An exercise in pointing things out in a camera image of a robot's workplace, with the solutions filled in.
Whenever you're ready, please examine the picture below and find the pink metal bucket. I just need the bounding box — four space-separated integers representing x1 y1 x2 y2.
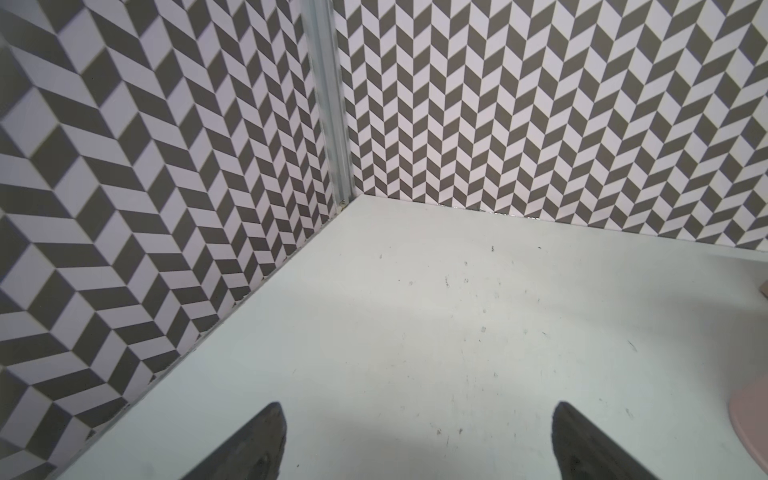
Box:
728 375 768 472

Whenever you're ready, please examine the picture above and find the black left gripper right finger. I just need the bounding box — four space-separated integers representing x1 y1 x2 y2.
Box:
551 401 658 480

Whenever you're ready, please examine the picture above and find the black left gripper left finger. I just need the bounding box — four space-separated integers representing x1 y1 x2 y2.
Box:
183 402 287 480

